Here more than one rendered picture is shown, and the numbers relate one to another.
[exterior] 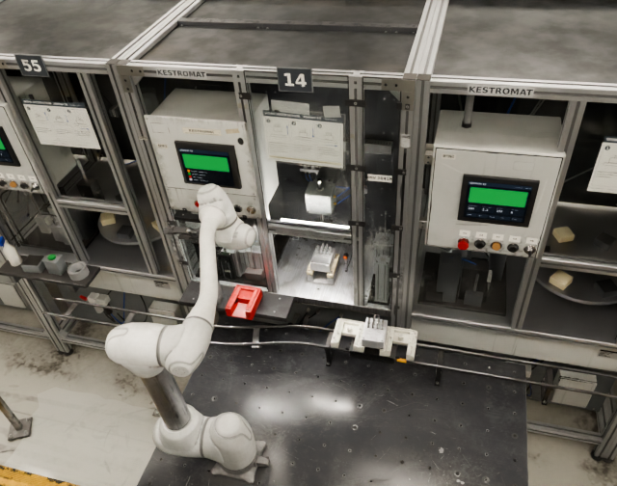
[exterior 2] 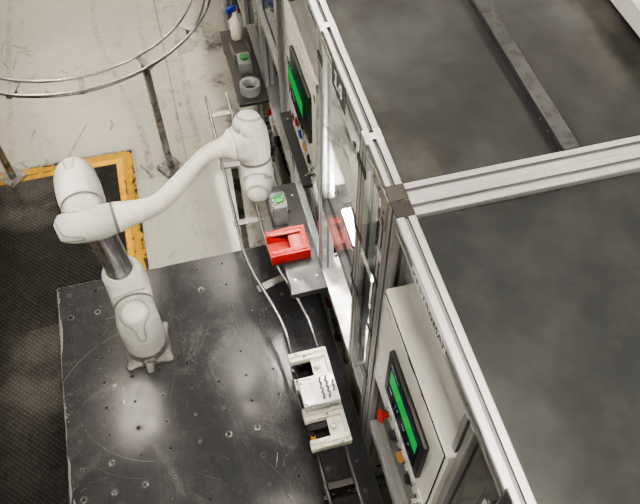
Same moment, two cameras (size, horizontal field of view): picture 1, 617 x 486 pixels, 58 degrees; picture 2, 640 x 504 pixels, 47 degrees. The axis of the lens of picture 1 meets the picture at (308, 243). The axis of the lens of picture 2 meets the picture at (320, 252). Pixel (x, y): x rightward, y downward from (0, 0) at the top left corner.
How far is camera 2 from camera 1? 1.57 m
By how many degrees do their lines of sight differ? 39
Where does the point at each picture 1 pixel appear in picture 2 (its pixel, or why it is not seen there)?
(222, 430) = (124, 310)
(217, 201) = (240, 134)
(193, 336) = (86, 219)
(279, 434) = (188, 367)
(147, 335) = (69, 185)
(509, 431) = not seen: outside the picture
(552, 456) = not seen: outside the picture
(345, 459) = (188, 441)
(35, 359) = not seen: hidden behind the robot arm
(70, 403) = (213, 185)
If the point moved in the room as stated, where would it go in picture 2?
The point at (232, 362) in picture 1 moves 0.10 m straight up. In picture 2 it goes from (250, 281) to (248, 267)
